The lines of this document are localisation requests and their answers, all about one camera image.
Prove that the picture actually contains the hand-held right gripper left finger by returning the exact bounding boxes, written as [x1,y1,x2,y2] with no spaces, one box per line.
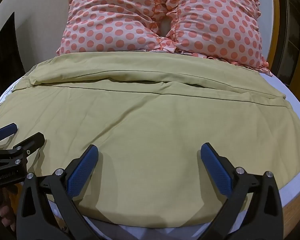
[16,144,99,240]

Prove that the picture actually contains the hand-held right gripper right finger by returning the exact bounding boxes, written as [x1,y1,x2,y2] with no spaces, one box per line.
[200,142,284,240]

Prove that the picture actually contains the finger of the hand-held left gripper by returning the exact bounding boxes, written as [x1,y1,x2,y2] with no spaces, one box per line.
[0,132,45,159]
[0,123,18,143]

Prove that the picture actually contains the yellow-green bed sheet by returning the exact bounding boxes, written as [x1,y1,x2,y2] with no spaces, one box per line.
[0,52,296,221]

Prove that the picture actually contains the person's left hand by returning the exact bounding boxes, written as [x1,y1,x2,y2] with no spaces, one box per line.
[0,189,17,232]

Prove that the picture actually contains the dark door panel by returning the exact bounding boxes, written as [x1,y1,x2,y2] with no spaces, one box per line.
[0,12,23,100]

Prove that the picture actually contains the wooden bed base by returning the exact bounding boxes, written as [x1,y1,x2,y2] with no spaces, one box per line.
[281,195,300,240]

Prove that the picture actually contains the pink polka dot pillow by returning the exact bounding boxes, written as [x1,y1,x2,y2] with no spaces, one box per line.
[56,0,171,57]
[162,0,271,71]

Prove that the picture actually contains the dark window frame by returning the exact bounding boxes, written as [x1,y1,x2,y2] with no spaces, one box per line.
[274,0,300,103]

